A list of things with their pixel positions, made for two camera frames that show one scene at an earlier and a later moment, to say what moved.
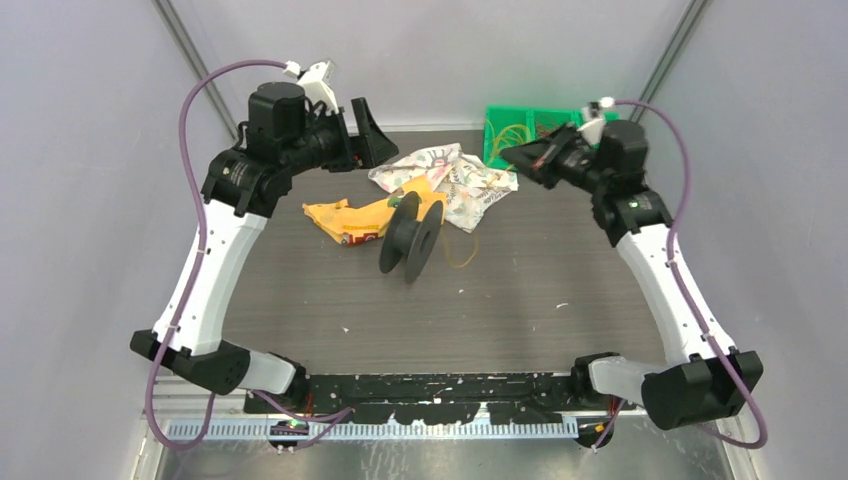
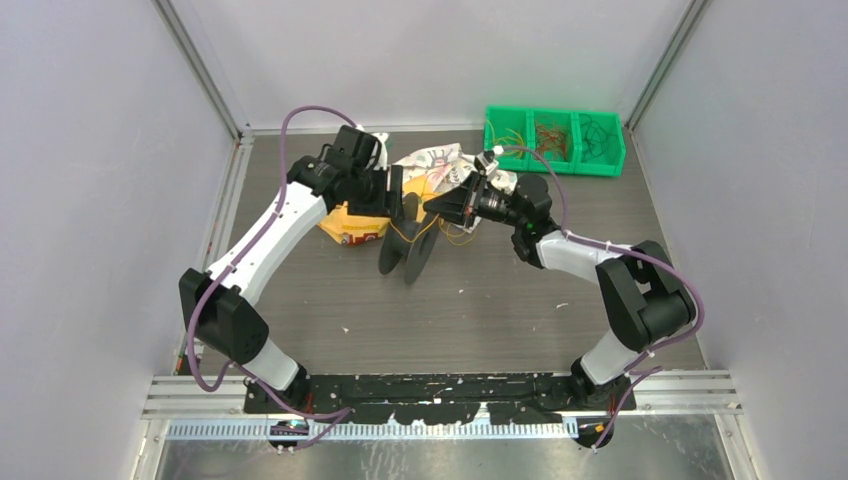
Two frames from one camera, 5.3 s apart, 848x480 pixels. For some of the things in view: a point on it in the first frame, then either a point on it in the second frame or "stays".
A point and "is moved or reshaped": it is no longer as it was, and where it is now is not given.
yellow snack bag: x=368 y=222 stays
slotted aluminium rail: x=389 y=430 stays
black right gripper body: x=563 y=159 → x=471 y=200
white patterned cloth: x=468 y=185 stays
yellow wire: x=521 y=128 is moved or reshaped
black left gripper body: x=342 y=152 → x=378 y=201
